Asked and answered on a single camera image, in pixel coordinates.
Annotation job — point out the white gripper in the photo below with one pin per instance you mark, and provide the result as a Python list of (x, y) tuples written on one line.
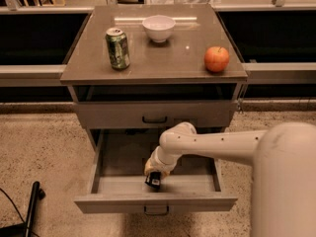
[(157, 164)]

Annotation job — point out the black rxbar chocolate bar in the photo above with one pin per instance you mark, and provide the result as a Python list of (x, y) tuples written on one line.
[(153, 180)]

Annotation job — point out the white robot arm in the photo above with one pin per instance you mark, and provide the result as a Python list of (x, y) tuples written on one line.
[(284, 171)]

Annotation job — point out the open grey middle drawer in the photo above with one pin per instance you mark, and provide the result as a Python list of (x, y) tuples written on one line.
[(117, 184)]

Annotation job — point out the closed grey upper drawer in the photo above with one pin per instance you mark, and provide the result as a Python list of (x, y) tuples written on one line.
[(154, 114)]

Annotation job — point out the grey drawer cabinet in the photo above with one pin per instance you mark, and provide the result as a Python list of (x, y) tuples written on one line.
[(172, 70)]

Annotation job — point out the red apple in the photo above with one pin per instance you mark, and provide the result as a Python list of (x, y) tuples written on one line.
[(216, 58)]

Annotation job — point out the green soda can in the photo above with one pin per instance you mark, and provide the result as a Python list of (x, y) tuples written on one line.
[(116, 40)]

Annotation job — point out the white bowl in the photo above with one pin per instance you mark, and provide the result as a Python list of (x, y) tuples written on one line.
[(159, 27)]

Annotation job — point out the black stand leg left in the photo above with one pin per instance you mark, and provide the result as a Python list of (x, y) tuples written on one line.
[(26, 227)]

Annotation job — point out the metal railing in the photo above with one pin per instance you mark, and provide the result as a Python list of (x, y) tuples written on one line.
[(48, 75)]

